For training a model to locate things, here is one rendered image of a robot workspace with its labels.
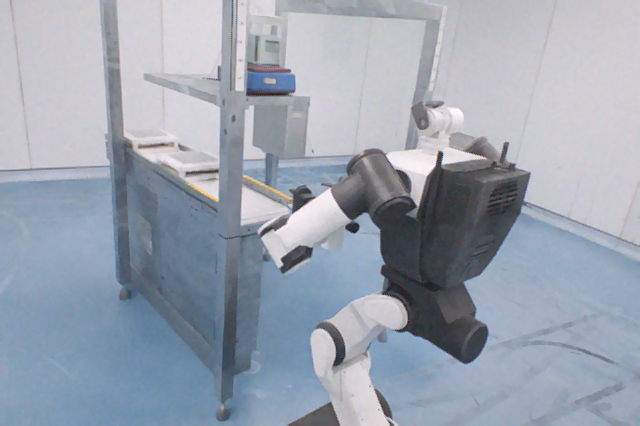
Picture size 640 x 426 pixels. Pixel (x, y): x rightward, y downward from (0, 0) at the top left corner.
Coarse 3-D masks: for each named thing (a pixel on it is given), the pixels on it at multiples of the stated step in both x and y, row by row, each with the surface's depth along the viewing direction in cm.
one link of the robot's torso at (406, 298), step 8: (392, 288) 134; (400, 288) 132; (392, 296) 131; (400, 296) 129; (408, 296) 129; (408, 304) 127; (416, 304) 127; (408, 312) 127; (416, 312) 126; (408, 320) 128; (416, 320) 127; (408, 328) 128; (416, 328) 127
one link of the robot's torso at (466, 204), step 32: (416, 160) 112; (448, 160) 115; (480, 160) 119; (416, 192) 110; (448, 192) 108; (480, 192) 102; (512, 192) 110; (416, 224) 113; (448, 224) 109; (480, 224) 106; (512, 224) 118; (384, 256) 126; (416, 256) 116; (448, 256) 111; (480, 256) 117; (448, 288) 116
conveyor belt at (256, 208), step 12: (204, 180) 216; (216, 180) 218; (216, 192) 203; (252, 192) 207; (252, 204) 193; (264, 204) 194; (276, 204) 196; (252, 216) 183; (264, 216) 186; (276, 216) 190
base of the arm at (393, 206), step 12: (360, 156) 106; (384, 156) 108; (348, 168) 108; (396, 192) 100; (408, 192) 107; (384, 204) 100; (396, 204) 100; (408, 204) 102; (372, 216) 102; (384, 216) 103; (396, 216) 104
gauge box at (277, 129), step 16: (256, 112) 190; (272, 112) 182; (288, 112) 175; (304, 112) 180; (256, 128) 191; (272, 128) 183; (288, 128) 178; (304, 128) 183; (256, 144) 193; (272, 144) 185; (288, 144) 180; (304, 144) 185
